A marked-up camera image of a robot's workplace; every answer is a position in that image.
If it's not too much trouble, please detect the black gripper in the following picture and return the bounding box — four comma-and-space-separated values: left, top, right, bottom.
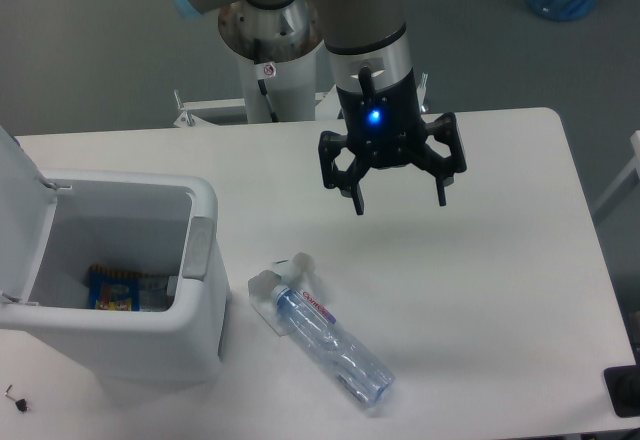
318, 69, 469, 215

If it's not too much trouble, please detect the clear plastic water bottle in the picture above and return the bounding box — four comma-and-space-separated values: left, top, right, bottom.
276, 290, 395, 407

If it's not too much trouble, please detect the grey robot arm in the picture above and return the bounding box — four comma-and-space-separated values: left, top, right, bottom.
173, 0, 467, 211

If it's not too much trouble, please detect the white trash can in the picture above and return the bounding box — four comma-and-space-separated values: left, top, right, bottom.
1, 134, 230, 382

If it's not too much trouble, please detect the colourful snack wrapper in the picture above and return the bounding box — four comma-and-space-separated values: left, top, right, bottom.
88, 264, 173, 312

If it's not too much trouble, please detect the black device at table edge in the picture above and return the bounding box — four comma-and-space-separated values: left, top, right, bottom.
604, 365, 639, 418

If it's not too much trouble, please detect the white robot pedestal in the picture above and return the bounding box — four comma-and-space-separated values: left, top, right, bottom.
172, 0, 431, 129

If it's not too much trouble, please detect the black cable on pedestal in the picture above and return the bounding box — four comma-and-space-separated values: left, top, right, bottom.
252, 38, 280, 124

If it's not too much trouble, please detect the white frame at right edge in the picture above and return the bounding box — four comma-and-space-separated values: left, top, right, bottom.
591, 130, 639, 226

